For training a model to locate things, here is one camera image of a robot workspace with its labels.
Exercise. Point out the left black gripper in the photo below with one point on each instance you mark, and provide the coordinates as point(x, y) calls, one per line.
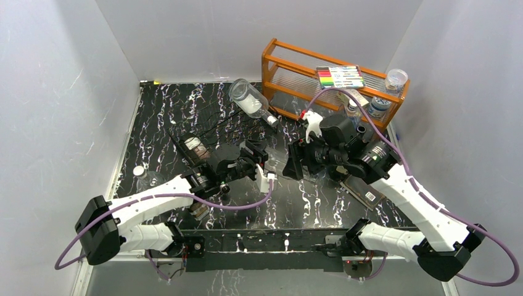
point(258, 150)

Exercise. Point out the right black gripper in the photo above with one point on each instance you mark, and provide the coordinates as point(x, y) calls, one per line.
point(295, 151)

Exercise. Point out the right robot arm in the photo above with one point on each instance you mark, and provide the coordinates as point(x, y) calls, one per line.
point(440, 245)

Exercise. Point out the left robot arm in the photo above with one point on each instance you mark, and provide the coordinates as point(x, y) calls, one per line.
point(108, 227)

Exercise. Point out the large clear glass bottle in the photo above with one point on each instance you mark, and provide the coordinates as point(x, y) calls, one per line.
point(251, 101)

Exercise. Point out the dark olive wine bottle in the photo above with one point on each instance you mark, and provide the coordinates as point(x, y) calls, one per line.
point(361, 131)

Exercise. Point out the orange wooden shelf rack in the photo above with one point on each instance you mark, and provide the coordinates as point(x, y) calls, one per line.
point(291, 69)

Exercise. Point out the square clear liquor bottle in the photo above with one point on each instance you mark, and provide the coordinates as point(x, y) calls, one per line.
point(199, 210)

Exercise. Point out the blue glass bottle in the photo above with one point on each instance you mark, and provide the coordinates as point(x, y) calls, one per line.
point(353, 112)

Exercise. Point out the round clear glass bottle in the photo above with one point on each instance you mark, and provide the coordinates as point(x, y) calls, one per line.
point(147, 179)

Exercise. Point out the brown book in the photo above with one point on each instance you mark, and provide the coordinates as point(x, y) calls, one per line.
point(363, 192)

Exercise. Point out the small white carton box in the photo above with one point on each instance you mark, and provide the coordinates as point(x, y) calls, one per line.
point(347, 100)

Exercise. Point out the coloured marker pen set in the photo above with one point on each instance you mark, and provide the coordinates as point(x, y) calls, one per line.
point(346, 76)

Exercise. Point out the clear plastic jar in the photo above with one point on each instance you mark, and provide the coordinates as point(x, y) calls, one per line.
point(395, 81)

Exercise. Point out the black wire wine rack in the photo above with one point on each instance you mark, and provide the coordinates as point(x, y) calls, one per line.
point(215, 123)

